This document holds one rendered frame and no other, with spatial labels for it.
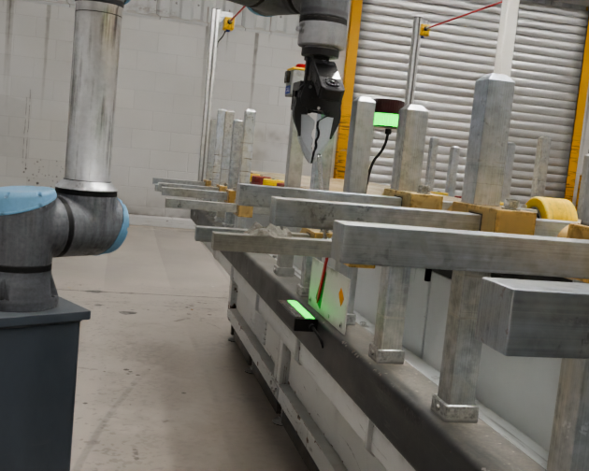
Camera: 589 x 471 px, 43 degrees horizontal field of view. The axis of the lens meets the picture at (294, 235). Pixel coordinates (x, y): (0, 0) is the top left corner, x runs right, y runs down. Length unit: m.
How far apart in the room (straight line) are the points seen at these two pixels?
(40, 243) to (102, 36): 0.51
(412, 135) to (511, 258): 0.56
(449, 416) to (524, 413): 0.29
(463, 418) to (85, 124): 1.23
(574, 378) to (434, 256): 0.21
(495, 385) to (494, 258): 0.71
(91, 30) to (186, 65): 7.23
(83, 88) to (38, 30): 7.29
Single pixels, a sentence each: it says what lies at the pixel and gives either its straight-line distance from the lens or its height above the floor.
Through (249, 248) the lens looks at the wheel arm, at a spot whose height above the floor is 0.84.
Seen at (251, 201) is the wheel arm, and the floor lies 0.94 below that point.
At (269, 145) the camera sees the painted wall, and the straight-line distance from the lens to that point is 9.21.
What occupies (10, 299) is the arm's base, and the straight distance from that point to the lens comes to 1.79.
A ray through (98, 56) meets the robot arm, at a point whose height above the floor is 1.19.
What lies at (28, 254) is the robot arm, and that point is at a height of 0.73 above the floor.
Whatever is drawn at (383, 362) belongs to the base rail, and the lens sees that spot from 1.19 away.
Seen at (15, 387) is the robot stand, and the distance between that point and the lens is 1.81.
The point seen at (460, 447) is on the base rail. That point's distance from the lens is 0.90.
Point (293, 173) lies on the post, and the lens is 1.89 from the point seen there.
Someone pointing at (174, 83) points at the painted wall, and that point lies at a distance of 9.09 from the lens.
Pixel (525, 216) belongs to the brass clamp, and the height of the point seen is 0.97.
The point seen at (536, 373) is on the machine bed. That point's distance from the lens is 1.21.
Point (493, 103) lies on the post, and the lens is 0.93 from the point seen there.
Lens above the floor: 1.01
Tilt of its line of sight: 6 degrees down
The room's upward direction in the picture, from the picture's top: 6 degrees clockwise
